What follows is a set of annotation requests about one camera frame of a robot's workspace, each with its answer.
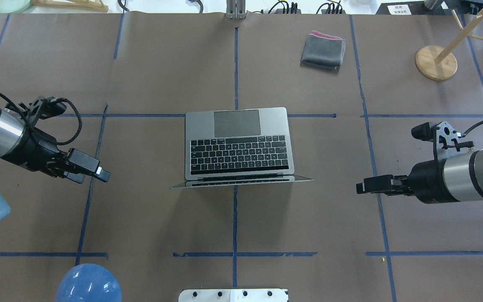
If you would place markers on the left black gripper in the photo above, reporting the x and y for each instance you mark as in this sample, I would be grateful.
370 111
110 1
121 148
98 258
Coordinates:
31 150

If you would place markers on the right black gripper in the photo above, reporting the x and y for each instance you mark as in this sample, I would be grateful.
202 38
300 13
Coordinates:
426 181

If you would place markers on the grey laptop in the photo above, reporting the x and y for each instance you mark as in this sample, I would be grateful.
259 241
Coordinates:
238 147

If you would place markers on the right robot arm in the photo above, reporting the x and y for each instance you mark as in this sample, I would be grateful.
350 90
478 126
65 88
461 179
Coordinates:
454 179

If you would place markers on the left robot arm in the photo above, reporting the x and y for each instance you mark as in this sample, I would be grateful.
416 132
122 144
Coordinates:
11 130

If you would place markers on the blue desk lamp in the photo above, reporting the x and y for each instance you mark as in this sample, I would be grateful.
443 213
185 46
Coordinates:
89 283

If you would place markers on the wooden stand round base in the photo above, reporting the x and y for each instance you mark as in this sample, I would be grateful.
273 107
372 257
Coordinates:
438 63

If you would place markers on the folded grey cloth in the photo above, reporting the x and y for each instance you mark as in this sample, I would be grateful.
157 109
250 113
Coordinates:
323 51

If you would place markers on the wooden rack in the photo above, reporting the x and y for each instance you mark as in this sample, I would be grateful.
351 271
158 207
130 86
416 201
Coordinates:
84 5

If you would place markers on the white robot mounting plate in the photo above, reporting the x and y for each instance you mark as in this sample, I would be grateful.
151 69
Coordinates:
234 295

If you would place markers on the white label sign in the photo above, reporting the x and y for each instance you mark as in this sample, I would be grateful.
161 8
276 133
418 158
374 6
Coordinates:
399 9

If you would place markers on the green tape roll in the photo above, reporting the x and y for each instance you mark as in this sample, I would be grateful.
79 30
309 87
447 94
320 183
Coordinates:
14 6

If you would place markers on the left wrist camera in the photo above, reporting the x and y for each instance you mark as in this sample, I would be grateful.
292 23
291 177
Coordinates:
44 108

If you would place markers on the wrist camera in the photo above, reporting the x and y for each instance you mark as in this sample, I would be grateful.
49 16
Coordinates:
445 139
44 108

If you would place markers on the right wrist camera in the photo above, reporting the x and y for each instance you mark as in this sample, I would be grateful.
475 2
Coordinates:
445 139

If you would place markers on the metal camera post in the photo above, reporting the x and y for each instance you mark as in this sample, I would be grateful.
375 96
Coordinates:
236 9

